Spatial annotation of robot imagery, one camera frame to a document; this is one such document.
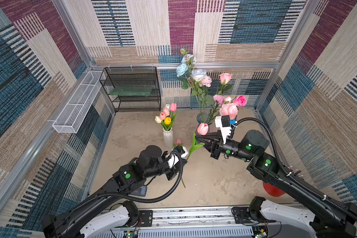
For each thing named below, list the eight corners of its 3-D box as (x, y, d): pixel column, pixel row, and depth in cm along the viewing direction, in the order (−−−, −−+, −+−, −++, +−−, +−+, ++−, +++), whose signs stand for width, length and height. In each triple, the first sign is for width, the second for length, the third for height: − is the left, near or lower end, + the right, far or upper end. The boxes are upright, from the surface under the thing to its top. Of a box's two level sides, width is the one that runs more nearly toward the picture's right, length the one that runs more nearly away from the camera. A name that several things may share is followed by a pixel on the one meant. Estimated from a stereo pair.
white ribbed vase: (165, 149, 100) (162, 134, 86) (165, 144, 103) (162, 128, 89) (173, 149, 100) (171, 134, 86) (173, 144, 102) (172, 128, 89)
